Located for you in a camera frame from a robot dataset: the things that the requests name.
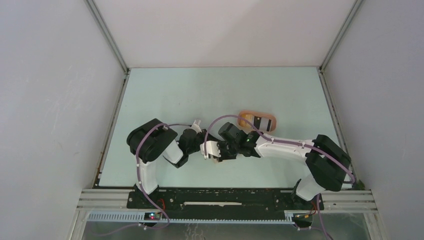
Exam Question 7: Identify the aluminium frame rail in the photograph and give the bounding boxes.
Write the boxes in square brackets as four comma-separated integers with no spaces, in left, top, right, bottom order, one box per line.
[77,188,377,224]

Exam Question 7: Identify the pink oval tray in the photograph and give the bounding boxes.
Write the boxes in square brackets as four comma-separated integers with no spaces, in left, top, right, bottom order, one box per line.
[238,110,277,133]

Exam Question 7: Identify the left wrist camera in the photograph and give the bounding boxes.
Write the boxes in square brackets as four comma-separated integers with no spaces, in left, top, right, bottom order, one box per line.
[190,119,202,133]

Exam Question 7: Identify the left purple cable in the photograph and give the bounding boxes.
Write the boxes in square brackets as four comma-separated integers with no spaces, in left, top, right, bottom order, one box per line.
[135,123,193,229]

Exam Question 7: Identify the gold credit card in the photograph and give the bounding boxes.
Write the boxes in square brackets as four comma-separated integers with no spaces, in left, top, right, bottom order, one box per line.
[239,113,254,129]

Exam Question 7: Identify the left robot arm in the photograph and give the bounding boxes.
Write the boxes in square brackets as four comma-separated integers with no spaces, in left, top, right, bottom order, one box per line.
[126,118,206,208]

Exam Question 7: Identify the purple cable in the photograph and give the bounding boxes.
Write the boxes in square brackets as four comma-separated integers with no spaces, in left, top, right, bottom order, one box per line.
[135,123,193,229]
[202,114,356,240]

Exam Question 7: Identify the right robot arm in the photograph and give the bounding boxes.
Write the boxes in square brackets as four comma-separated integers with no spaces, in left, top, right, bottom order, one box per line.
[216,122,352,209]

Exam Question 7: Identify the white credit card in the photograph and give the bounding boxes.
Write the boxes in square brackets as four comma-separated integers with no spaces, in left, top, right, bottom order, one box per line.
[253,115,273,132]

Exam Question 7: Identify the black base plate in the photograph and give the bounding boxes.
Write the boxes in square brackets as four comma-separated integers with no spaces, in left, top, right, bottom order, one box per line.
[126,187,324,221]

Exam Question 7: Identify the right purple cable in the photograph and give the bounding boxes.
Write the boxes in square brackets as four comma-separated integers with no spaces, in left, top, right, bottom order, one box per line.
[202,114,356,240]

